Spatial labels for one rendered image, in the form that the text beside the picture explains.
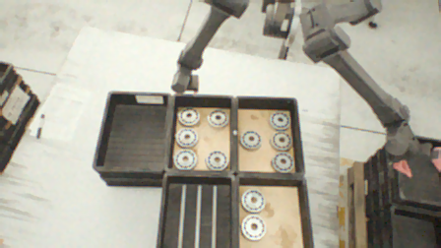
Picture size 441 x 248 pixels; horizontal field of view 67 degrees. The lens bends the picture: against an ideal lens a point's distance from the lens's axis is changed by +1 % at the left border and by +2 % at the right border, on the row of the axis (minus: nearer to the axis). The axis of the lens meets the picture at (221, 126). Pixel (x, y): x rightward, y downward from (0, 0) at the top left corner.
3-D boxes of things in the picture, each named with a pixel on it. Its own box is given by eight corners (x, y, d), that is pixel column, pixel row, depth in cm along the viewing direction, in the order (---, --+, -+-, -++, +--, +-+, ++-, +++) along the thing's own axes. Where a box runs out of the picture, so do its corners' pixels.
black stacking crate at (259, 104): (233, 108, 170) (235, 95, 160) (290, 110, 171) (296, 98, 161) (233, 182, 151) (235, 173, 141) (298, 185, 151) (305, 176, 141)
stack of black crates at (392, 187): (361, 161, 232) (395, 131, 192) (407, 169, 230) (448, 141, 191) (363, 218, 213) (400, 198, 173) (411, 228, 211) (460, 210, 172)
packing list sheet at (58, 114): (53, 83, 186) (52, 82, 185) (94, 90, 184) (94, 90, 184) (26, 134, 170) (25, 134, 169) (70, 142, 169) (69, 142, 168)
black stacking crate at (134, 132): (114, 104, 168) (108, 91, 158) (173, 106, 169) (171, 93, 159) (98, 179, 149) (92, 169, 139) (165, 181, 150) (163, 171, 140)
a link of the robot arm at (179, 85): (205, 56, 122) (182, 47, 120) (197, 82, 116) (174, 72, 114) (194, 73, 132) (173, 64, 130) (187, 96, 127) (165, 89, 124)
